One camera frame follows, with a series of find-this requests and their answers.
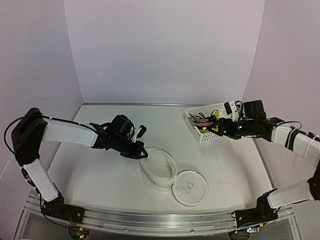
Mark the white plastic perforated basket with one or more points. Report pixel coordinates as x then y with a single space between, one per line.
212 134

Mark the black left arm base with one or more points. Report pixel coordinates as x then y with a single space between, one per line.
58 209

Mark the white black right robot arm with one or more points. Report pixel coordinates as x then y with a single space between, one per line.
288 148

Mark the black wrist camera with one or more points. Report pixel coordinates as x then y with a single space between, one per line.
139 132
234 110

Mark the white mesh laundry bag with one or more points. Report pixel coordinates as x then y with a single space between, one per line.
160 175

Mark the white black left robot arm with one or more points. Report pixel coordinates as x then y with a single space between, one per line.
34 139

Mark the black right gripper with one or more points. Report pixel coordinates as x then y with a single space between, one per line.
222 122

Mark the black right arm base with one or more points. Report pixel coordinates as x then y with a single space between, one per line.
261 214

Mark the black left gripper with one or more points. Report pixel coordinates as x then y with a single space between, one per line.
136 154

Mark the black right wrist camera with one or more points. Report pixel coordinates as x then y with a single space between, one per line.
234 110

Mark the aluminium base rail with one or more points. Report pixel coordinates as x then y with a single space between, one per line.
147 224

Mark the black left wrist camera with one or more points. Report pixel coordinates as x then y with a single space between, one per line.
139 132

